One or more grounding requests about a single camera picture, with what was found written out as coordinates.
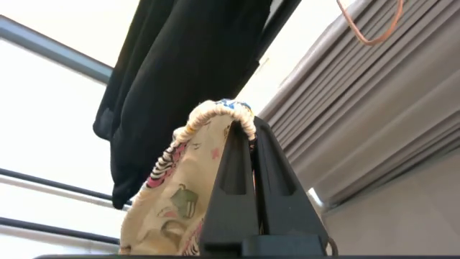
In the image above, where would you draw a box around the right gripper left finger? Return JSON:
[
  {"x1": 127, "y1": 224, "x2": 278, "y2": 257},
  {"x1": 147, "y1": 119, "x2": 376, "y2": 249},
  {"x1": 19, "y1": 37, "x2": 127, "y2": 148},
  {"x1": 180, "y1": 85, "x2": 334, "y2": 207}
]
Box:
[{"x1": 199, "y1": 120, "x2": 259, "y2": 256}]

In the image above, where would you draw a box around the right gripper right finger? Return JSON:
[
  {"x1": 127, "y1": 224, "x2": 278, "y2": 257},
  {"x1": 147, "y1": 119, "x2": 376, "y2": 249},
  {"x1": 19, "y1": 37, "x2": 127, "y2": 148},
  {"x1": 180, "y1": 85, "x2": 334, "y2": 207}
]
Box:
[{"x1": 253, "y1": 117, "x2": 330, "y2": 256}]

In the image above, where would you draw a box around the cream printed garment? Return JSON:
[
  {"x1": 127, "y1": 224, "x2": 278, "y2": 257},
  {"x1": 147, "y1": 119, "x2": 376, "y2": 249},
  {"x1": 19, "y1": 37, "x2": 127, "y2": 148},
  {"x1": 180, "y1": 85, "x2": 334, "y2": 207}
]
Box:
[{"x1": 118, "y1": 99, "x2": 258, "y2": 256}]

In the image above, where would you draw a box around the black garment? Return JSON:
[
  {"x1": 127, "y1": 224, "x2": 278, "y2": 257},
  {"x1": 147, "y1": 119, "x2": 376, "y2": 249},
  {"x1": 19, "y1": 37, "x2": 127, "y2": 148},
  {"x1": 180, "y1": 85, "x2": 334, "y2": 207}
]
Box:
[{"x1": 92, "y1": 0, "x2": 274, "y2": 210}]

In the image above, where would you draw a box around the black clothes rack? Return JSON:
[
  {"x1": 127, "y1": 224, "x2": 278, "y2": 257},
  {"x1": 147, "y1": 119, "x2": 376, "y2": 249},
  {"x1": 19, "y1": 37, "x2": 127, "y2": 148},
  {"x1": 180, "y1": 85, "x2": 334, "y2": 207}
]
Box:
[{"x1": 0, "y1": 0, "x2": 303, "y2": 246}]

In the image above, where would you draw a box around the beige curtain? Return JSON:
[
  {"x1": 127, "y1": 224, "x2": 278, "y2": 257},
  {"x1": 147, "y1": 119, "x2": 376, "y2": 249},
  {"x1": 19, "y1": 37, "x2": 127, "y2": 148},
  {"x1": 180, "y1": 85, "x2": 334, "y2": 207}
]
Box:
[{"x1": 257, "y1": 0, "x2": 460, "y2": 214}]

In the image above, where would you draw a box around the window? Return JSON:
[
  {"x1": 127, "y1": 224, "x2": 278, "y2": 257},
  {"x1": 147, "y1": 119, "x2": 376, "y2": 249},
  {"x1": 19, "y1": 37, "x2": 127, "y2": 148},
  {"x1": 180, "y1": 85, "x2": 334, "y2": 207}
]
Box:
[{"x1": 0, "y1": 0, "x2": 357, "y2": 119}]

